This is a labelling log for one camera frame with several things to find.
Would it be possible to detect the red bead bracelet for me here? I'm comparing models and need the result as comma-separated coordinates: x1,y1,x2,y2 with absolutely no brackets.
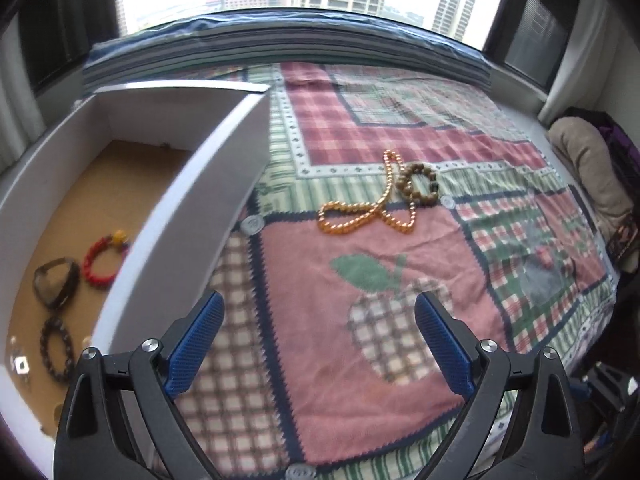
82,230,128,288

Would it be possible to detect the white curtain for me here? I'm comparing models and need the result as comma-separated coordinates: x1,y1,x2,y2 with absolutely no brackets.
0,20,53,173
537,10,626,126

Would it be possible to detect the gold bead necklace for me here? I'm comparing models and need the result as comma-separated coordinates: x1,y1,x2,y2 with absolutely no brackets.
317,149,418,236

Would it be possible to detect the slim high-rise building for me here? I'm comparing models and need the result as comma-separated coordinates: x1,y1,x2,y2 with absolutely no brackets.
431,0,480,41

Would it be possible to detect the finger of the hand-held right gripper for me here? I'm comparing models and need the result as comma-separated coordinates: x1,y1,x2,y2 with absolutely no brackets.
570,363,640,413

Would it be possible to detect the dark bead bracelet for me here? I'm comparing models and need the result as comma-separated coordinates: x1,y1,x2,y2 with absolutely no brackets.
40,316,76,385

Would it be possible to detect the white box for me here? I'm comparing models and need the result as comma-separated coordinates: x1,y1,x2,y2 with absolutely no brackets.
0,80,271,471

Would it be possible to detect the patchwork plaid blanket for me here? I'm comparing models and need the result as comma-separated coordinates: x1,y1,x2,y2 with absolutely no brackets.
165,60,618,480

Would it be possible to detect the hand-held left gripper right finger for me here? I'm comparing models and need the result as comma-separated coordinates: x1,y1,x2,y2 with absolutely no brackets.
415,291,586,480

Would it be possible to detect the beige cloth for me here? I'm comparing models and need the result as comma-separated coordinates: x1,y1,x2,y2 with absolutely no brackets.
545,116,631,246

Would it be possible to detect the blue striped bedding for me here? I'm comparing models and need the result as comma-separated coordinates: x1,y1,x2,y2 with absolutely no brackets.
82,7,493,93

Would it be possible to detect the dark translucent bangle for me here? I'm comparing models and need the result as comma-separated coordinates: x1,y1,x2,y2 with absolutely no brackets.
34,257,81,309

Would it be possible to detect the window screen panel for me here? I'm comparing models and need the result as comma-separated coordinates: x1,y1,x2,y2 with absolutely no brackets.
504,0,571,86

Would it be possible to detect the purple cloth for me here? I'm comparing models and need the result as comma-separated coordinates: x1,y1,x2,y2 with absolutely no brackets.
597,110,640,171

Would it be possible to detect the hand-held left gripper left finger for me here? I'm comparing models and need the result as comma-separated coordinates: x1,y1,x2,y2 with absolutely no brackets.
54,290,226,480

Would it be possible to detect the small silver ring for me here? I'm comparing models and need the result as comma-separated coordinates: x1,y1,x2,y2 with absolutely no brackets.
7,337,33,381

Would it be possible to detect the wooden bead bracelet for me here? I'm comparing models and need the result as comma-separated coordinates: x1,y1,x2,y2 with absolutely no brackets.
395,161,441,206

